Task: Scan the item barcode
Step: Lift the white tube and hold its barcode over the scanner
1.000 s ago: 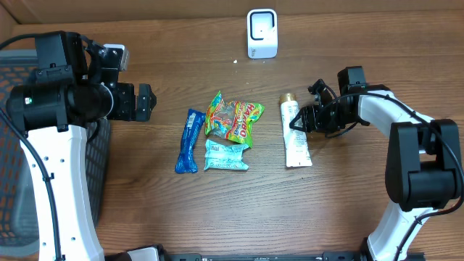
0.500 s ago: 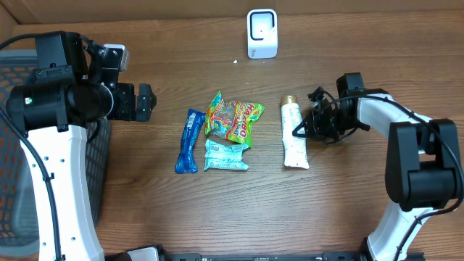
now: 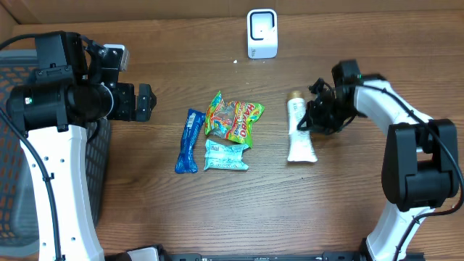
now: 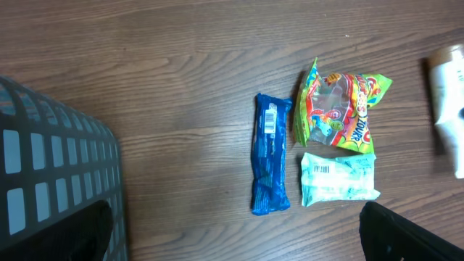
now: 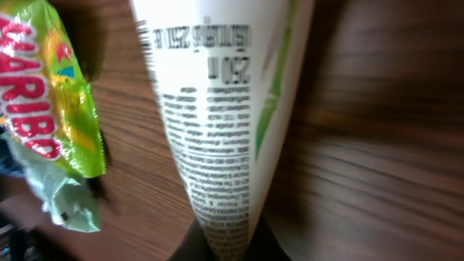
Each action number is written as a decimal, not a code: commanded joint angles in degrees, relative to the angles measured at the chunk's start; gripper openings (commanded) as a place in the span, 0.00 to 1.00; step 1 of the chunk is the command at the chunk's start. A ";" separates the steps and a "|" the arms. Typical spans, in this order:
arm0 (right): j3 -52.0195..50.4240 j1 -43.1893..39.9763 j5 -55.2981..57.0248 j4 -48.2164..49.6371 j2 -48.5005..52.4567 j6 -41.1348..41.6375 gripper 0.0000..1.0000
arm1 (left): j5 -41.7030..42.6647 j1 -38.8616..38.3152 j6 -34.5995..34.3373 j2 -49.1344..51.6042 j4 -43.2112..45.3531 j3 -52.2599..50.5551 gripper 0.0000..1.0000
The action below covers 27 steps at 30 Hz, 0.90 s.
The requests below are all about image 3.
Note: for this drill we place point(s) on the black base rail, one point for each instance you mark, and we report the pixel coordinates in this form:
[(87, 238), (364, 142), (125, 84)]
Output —
[(158, 253)]

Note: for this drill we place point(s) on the light teal snack packet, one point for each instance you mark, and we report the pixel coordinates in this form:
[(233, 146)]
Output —
[(224, 157)]

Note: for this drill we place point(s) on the white tube with gold cap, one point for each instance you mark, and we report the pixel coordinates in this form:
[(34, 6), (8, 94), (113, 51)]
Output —
[(300, 144)]

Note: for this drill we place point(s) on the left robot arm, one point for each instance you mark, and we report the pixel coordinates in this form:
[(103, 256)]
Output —
[(76, 84)]

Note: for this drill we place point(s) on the white barcode scanner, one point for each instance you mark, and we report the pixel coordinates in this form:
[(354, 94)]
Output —
[(262, 33)]

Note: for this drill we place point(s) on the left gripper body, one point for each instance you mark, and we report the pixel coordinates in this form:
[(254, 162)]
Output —
[(123, 102)]

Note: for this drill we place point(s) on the blue snack bar wrapper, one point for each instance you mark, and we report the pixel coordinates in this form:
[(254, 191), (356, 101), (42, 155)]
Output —
[(185, 162)]

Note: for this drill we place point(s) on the grey plastic shopping basket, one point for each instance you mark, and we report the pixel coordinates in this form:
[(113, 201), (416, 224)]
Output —
[(19, 225)]

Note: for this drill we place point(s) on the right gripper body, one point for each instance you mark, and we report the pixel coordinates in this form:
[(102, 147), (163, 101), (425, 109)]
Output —
[(328, 112)]

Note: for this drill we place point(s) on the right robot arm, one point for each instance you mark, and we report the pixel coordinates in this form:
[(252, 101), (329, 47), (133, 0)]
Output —
[(420, 175)]

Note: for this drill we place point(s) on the green Haribo gummy bag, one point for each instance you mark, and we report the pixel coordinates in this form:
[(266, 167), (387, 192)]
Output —
[(232, 120)]

